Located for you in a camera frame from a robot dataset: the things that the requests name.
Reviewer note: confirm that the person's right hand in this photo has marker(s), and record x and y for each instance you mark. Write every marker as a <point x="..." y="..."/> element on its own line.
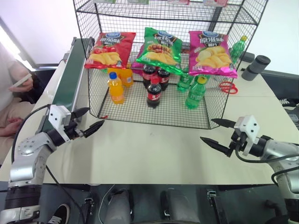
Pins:
<point x="9" y="127"/>

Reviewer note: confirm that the grey black cylindrical container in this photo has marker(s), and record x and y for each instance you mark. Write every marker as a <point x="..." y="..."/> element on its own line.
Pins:
<point x="254" y="67"/>

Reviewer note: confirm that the green snack package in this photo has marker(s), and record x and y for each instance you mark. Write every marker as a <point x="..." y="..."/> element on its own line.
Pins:
<point x="105" y="1"/>
<point x="138" y="1"/>

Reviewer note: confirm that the seated person in white shirt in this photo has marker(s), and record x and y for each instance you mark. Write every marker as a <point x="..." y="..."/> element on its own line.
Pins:
<point x="9" y="98"/>

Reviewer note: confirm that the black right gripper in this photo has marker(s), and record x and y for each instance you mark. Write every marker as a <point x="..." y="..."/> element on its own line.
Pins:
<point x="237" y="143"/>

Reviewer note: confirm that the green conveyor belt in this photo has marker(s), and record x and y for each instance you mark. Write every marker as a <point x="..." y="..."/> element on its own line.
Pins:
<point x="66" y="81"/>

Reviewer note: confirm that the green potato chips bag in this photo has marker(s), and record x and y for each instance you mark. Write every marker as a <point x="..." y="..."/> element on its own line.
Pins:
<point x="158" y="50"/>

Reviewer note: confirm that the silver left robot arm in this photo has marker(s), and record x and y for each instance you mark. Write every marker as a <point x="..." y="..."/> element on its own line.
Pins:
<point x="28" y="158"/>

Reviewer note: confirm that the black and white sneaker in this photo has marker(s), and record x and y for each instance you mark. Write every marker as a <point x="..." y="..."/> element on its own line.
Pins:
<point x="59" y="214"/>

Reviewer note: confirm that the small red tie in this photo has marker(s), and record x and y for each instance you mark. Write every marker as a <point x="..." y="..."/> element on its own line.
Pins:
<point x="105" y="116"/>

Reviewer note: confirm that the pink potato chips bag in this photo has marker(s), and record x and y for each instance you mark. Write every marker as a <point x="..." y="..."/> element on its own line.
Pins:
<point x="211" y="56"/>

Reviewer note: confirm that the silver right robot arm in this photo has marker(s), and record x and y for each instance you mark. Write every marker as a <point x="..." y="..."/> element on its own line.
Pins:
<point x="283" y="154"/>

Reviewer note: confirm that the pink snack package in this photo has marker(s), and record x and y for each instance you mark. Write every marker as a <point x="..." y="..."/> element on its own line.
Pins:
<point x="178" y="2"/>
<point x="215" y="2"/>

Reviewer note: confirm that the cola bottle red cap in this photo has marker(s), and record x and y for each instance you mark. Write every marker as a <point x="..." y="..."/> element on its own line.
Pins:
<point x="153" y="94"/>
<point x="148" y="73"/>
<point x="164" y="79"/>

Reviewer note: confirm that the green soda bottle yellow cap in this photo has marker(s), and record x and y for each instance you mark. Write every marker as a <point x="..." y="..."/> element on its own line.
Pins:
<point x="184" y="82"/>
<point x="236" y="50"/>
<point x="195" y="94"/>

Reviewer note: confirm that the white smartphone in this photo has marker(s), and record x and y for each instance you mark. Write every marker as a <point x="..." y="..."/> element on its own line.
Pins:
<point x="20" y="80"/>

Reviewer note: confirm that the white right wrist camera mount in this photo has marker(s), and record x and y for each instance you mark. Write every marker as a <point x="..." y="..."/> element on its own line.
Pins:
<point x="248" y="127"/>

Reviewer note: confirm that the dark rounded grey shape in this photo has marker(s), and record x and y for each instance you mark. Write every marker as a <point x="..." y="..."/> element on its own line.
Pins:
<point x="120" y="207"/>

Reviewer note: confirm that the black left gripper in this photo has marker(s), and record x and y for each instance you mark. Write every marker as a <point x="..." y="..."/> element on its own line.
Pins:
<point x="74" y="131"/>

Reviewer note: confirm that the orange soda bottle blue cap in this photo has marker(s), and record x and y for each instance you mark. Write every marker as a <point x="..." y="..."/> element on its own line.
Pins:
<point x="116" y="89"/>
<point x="128" y="78"/>

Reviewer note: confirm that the person's left hand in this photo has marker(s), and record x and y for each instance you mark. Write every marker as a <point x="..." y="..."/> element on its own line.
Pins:
<point x="23" y="84"/>

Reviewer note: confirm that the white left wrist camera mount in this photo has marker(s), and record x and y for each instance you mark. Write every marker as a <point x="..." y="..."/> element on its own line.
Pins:
<point x="57" y="116"/>

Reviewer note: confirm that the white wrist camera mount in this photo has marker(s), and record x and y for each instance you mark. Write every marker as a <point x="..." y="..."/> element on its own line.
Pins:
<point x="57" y="116"/>
<point x="248" y="127"/>

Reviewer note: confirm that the red potato chips bag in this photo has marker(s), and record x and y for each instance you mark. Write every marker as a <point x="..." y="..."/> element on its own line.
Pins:
<point x="109" y="50"/>

